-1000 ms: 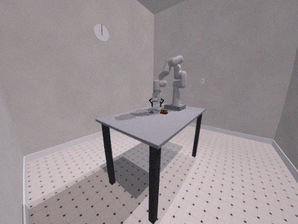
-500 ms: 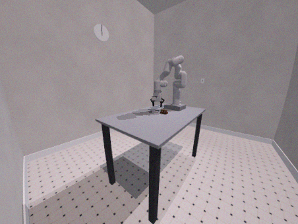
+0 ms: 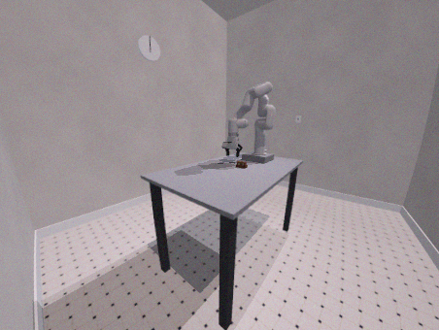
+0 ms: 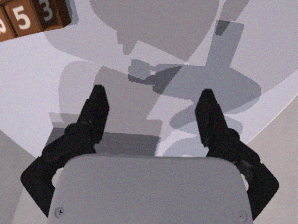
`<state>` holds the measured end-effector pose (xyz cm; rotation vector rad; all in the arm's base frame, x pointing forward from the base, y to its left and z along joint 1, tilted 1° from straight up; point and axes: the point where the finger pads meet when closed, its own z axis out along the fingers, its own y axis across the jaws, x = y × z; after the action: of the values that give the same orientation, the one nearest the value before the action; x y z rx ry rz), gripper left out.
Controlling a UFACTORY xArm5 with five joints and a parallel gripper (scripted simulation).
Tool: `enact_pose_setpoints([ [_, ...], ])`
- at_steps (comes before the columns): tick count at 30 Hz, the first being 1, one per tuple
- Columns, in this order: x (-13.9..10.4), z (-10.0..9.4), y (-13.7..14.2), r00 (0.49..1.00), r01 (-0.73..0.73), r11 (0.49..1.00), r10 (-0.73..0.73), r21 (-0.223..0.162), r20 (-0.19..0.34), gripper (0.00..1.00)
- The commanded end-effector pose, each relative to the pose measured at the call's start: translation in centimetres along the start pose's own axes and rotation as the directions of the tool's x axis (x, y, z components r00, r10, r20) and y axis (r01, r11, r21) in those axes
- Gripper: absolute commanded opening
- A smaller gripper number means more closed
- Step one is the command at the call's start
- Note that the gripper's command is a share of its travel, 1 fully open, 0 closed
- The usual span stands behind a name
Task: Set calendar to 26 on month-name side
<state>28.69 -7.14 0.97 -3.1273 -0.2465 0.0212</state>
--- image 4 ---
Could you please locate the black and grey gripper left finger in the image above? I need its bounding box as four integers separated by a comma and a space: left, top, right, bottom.
20, 85, 110, 218

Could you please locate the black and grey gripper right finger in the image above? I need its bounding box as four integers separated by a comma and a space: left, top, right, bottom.
195, 89, 279, 221

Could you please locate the brown shallow tray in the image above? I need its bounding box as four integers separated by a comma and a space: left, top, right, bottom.
0, 0, 71, 32

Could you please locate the brown calendar cube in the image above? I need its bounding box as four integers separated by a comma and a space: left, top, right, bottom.
4, 0, 58, 37
0, 4, 18, 42

